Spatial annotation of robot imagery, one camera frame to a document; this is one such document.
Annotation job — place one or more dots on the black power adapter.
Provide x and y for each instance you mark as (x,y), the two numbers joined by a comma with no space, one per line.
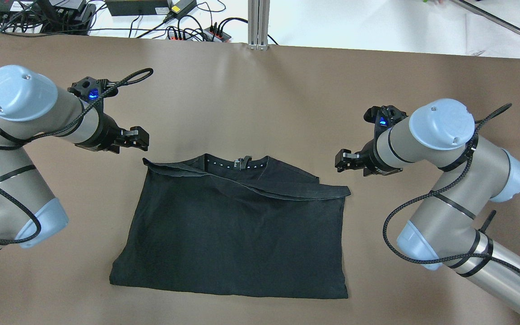
(118,8)

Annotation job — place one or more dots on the aluminium frame post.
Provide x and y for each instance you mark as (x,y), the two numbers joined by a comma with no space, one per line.
(258,21)

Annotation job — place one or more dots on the red black power strip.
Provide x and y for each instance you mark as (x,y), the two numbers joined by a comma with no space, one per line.
(214,34)

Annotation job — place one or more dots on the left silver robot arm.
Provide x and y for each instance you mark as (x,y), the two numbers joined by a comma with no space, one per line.
(33,107)

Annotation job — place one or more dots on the black graphic t-shirt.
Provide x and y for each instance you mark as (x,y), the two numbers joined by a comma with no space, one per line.
(261,228)

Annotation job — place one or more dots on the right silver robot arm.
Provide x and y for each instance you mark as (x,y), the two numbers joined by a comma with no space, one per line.
(436,228)

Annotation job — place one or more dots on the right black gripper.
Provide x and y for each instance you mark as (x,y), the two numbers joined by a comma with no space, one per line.
(369,156)

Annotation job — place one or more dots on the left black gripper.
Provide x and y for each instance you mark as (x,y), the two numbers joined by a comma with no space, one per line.
(105,133)

